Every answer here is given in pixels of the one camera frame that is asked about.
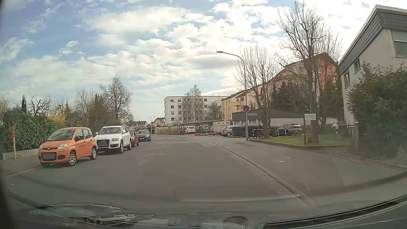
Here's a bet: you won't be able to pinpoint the car's own bonnet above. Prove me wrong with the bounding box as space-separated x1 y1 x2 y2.
6 186 407 229

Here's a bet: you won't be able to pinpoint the dark grey car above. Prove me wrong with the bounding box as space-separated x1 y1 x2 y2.
137 129 152 142

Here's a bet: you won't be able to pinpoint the blue car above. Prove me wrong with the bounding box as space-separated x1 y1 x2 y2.
279 124 302 136

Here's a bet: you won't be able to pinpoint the red car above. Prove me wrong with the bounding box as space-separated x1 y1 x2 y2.
127 128 140 148

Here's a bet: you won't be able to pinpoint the row of dark bins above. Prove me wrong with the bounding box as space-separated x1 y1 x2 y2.
232 126 287 138

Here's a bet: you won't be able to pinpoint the row of trees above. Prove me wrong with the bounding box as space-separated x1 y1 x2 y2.
0 75 135 129

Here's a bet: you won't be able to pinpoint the orange small car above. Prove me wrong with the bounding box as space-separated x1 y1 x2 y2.
38 127 97 167

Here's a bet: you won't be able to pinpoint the white SUV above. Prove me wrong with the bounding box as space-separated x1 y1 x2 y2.
94 126 132 154

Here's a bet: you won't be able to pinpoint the grey and white building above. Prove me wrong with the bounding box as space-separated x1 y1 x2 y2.
338 5 407 126

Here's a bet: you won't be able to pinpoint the yellow building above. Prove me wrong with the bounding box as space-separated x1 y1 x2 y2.
222 86 264 122

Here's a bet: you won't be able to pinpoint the lamp post with round sign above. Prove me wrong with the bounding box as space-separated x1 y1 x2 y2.
217 51 251 141

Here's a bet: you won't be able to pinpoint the silver car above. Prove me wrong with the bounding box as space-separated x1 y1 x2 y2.
221 126 244 137

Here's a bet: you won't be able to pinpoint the red and white building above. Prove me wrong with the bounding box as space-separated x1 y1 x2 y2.
270 52 338 110

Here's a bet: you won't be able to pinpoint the narrow pavement strip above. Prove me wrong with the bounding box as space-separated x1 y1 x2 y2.
0 155 42 177

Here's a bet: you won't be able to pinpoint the grey asphalt road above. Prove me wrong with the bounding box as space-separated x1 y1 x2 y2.
5 134 318 212

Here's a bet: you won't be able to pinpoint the grey paved pavement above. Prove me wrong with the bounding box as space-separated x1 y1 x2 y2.
178 135 407 207

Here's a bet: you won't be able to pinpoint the green bush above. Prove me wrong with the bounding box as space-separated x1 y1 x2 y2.
346 63 407 158

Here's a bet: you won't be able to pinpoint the large bare tree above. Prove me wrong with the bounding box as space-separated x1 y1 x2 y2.
276 1 343 144

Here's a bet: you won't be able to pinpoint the grass verge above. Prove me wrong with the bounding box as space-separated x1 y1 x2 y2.
260 134 352 147

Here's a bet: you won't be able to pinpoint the carport shelter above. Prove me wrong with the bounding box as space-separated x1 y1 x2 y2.
177 120 224 135

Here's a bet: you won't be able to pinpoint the white apartment building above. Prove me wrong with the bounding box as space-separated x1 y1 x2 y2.
164 95 228 126

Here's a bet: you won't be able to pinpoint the dark evergreen trees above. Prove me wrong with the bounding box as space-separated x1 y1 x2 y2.
270 81 309 112

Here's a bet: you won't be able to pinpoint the white van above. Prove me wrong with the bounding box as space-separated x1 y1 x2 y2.
212 121 231 135

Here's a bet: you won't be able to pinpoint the low concrete wall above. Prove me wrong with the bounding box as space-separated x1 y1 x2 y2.
3 148 39 160

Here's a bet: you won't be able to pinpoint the green hedge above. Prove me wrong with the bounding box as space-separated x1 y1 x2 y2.
0 106 75 155

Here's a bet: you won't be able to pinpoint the low grey garage building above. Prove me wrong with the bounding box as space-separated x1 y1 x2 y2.
232 109 338 127

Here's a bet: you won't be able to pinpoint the white sign on post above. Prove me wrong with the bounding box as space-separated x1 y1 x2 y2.
303 113 317 146

